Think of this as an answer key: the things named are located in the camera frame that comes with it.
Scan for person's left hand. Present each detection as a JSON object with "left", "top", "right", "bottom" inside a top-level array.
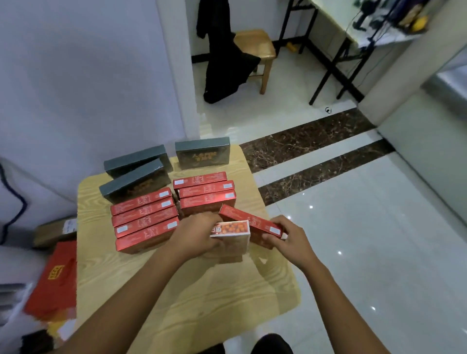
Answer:
[{"left": 166, "top": 212, "right": 225, "bottom": 261}]

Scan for person's right hand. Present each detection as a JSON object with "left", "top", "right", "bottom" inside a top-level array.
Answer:
[{"left": 261, "top": 215, "right": 322, "bottom": 272}]

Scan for white box with orange print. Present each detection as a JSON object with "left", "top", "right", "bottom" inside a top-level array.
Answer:
[{"left": 210, "top": 220, "right": 251, "bottom": 263}]

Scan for red carton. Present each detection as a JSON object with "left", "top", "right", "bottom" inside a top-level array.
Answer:
[{"left": 218, "top": 204, "right": 283, "bottom": 250}]

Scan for person's left forearm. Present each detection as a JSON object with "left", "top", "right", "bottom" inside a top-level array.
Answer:
[{"left": 55, "top": 248, "right": 192, "bottom": 354}]

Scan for person's right forearm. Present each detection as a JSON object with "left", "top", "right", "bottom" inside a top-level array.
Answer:
[{"left": 292, "top": 261, "right": 391, "bottom": 354}]

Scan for rows of red boxes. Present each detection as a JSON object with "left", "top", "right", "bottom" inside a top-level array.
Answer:
[{"left": 110, "top": 171, "right": 237, "bottom": 254}]

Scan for dark green box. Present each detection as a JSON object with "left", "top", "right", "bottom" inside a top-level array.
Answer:
[
  {"left": 99, "top": 159, "right": 172, "bottom": 204},
  {"left": 175, "top": 137, "right": 231, "bottom": 170},
  {"left": 104, "top": 145, "right": 174, "bottom": 178}
]

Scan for person's black trouser leg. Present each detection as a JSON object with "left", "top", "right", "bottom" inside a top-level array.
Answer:
[{"left": 204, "top": 334, "right": 294, "bottom": 354}]

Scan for brown cardboard parcel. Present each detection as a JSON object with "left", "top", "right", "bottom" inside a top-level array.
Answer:
[{"left": 33, "top": 218, "right": 78, "bottom": 249}]

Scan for red paper bag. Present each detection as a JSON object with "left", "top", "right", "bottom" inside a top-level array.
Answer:
[{"left": 24, "top": 241, "right": 78, "bottom": 321}]

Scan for black coat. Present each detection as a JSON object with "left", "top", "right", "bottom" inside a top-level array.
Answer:
[{"left": 196, "top": 0, "right": 261, "bottom": 104}]

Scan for black-framed folding desk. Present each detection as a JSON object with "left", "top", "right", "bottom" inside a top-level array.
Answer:
[{"left": 279, "top": 0, "right": 431, "bottom": 106}]

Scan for wooden stool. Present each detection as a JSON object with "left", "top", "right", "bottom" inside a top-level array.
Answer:
[{"left": 233, "top": 30, "right": 277, "bottom": 95}]

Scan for grey stacked sheets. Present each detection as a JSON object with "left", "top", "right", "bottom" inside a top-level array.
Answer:
[{"left": 0, "top": 283, "right": 33, "bottom": 326}]

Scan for white bag with dark cord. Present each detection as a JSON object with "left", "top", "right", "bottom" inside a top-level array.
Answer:
[{"left": 0, "top": 157, "right": 77, "bottom": 248}]

